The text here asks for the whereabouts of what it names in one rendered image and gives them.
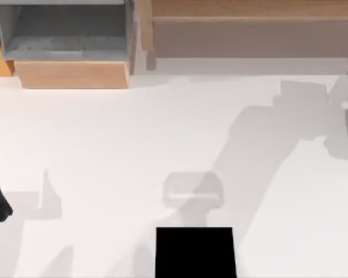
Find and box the flat black square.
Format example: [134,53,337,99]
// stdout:
[155,226,238,278]

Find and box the pale wooden drawer front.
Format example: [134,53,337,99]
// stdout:
[13,60,132,89]

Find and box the brown cupboard door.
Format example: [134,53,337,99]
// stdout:
[152,17,348,58]

